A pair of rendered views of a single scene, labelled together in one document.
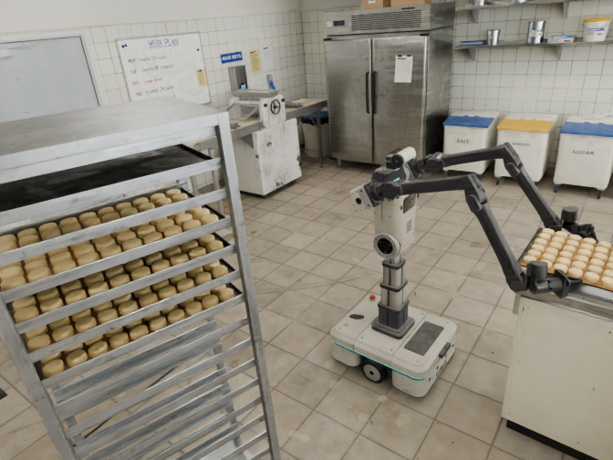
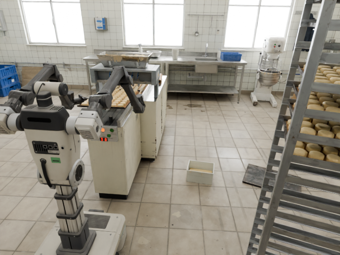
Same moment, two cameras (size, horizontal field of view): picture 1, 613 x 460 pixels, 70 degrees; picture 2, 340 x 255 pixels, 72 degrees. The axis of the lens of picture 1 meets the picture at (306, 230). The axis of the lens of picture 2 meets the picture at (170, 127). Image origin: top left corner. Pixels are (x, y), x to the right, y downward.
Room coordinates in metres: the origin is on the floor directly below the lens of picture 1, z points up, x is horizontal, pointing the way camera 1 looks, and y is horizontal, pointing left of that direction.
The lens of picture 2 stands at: (2.32, 0.78, 1.69)
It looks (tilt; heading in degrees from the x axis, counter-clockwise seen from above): 25 degrees down; 234
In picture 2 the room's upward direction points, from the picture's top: 1 degrees clockwise
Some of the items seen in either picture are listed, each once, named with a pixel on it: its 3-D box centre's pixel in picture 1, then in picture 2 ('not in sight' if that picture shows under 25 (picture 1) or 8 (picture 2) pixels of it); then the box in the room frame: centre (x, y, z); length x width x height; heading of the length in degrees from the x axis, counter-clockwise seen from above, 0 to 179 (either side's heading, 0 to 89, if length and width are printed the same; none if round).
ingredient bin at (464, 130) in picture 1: (469, 145); not in sight; (5.44, -2.18, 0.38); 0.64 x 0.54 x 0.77; 144
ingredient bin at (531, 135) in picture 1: (524, 150); not in sight; (5.04, -2.69, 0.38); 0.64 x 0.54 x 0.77; 143
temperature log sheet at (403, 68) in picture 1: (403, 68); not in sight; (5.42, -1.30, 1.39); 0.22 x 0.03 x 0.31; 52
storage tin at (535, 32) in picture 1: (535, 32); not in sight; (5.26, -2.74, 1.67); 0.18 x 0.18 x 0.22
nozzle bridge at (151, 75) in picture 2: not in sight; (127, 81); (1.16, -1.68, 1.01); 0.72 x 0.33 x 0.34; 140
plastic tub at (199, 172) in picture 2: not in sight; (200, 172); (0.72, -0.81, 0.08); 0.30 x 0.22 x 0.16; 133
